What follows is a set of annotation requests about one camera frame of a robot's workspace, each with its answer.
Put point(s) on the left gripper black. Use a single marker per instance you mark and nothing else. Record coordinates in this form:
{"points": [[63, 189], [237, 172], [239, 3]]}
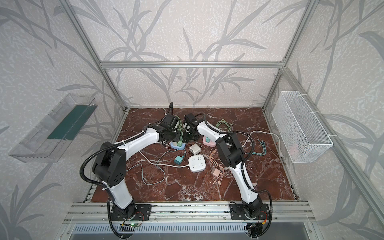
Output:
{"points": [[177, 132]]}

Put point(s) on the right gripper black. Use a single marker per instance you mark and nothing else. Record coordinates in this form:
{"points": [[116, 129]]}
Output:
{"points": [[189, 129]]}

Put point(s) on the white charger plug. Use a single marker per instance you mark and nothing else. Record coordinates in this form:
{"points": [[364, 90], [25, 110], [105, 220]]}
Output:
{"points": [[195, 149]]}

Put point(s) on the teal charger plug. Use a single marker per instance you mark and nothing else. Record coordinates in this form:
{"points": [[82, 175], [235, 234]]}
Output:
{"points": [[178, 160]]}

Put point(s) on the pink charger plug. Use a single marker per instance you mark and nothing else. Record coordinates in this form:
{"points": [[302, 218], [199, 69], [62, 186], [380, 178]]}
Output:
{"points": [[216, 173]]}

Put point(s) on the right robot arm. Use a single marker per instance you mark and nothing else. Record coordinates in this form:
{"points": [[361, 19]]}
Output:
{"points": [[232, 155]]}

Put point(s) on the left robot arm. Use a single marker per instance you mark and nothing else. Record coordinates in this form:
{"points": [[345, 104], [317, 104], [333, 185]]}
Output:
{"points": [[107, 167]]}

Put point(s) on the blue power strip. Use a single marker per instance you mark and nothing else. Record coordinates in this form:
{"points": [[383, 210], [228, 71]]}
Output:
{"points": [[174, 146]]}

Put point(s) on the green charger on blue strip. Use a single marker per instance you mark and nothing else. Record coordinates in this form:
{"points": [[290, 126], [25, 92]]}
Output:
{"points": [[180, 139]]}

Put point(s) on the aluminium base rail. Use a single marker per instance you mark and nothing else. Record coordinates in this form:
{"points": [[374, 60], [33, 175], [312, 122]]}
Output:
{"points": [[190, 212]]}

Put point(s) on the white wire mesh basket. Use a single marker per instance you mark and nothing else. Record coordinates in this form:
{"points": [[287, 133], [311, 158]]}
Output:
{"points": [[303, 135]]}

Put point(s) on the clear plastic wall bin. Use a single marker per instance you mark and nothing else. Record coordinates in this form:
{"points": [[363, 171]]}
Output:
{"points": [[47, 142]]}

